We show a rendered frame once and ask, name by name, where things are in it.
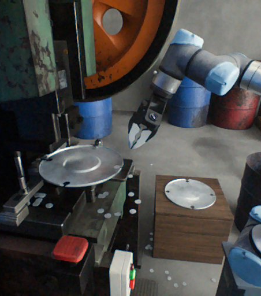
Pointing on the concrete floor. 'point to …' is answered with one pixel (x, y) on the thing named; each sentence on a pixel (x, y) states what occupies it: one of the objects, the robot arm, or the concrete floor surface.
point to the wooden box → (190, 225)
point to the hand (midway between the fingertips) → (131, 146)
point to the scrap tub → (257, 185)
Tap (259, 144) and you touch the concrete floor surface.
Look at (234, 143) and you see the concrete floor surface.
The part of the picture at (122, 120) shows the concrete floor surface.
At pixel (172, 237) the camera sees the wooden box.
